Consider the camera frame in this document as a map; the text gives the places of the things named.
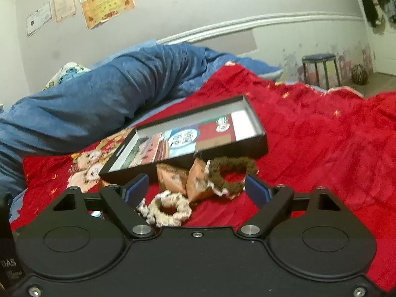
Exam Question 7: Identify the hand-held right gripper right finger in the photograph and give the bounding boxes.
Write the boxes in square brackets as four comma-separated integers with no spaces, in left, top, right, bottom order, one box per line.
[238,174,356,238]

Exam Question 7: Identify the large orange certificate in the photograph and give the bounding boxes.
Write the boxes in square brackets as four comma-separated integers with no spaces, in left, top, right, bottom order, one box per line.
[81,0,136,29]

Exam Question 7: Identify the red printed blanket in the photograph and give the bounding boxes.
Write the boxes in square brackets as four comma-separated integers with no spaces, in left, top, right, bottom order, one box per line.
[9,65,396,292]

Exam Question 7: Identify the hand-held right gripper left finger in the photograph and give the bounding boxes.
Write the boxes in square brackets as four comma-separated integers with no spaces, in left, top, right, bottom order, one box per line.
[40,173,155,239]

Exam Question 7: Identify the floral pillow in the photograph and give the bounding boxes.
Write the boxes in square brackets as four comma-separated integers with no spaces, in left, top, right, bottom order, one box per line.
[41,62,91,91]

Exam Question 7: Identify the blue topped metal stool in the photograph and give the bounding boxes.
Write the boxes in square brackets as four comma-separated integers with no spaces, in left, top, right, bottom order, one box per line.
[301,53,341,90]

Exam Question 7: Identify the cartoon wall stickers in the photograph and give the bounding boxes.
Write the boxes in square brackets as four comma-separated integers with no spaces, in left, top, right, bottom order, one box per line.
[281,41,375,79]

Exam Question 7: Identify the pink bordered certificate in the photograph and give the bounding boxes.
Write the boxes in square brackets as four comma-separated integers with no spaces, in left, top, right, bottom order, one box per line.
[52,0,77,23]

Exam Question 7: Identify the blue fleece blanket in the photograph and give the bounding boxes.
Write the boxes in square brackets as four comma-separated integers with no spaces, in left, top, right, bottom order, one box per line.
[0,40,283,211]

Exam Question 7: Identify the orange snack packet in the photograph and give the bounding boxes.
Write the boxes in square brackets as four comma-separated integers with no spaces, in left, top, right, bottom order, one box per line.
[156,163,190,197]
[185,158,218,202]

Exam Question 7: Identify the white framed certificate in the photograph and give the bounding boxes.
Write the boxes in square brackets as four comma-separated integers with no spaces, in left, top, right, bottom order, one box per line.
[25,1,53,37]

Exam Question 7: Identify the white door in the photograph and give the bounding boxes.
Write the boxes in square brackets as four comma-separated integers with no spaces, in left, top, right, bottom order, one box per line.
[367,0,396,75]

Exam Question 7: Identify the white scrunchie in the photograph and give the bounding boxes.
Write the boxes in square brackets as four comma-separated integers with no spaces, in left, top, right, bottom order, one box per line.
[136,191,193,227]

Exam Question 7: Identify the black cardboard box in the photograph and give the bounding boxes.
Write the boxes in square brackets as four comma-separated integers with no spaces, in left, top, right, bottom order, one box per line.
[99,95,268,189]

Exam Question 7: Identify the brown patterned ball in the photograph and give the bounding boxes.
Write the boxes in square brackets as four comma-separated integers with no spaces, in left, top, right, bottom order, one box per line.
[351,64,369,85]

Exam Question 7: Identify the hanging dark clothes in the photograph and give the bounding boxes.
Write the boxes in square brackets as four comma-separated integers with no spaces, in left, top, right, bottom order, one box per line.
[355,0,396,28]

